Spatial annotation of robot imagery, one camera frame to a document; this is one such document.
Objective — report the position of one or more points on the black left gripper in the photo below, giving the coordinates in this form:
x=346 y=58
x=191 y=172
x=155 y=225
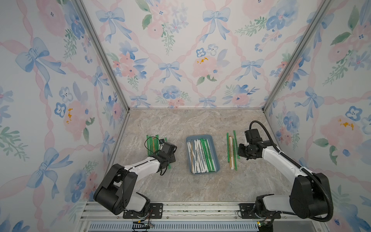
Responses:
x=172 y=158

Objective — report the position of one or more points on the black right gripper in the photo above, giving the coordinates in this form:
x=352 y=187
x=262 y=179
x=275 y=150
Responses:
x=240 y=150

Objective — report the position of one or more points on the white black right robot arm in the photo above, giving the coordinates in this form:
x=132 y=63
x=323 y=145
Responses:
x=310 y=195

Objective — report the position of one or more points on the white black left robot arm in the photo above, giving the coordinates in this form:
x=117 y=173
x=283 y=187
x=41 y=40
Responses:
x=116 y=191

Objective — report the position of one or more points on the green straws pile right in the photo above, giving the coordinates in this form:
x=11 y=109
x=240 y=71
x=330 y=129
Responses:
x=228 y=147

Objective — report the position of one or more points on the blue plastic storage tray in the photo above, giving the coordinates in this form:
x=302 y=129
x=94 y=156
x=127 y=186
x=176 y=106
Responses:
x=201 y=155

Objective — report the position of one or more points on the green straw right pile edge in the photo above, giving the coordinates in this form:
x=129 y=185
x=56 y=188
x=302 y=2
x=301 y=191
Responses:
x=235 y=150

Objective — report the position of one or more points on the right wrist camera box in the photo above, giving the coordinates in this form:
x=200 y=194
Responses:
x=252 y=136

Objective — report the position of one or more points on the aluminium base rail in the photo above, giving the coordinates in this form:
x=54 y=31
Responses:
x=176 y=217

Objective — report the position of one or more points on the aluminium frame post left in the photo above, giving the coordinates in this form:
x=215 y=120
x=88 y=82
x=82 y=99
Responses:
x=81 y=10

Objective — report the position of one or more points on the aluminium frame post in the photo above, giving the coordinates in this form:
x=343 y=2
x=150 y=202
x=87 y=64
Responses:
x=301 y=46
x=81 y=10

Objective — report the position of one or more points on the aluminium frame post right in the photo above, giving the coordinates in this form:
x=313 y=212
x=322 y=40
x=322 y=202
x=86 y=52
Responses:
x=301 y=46

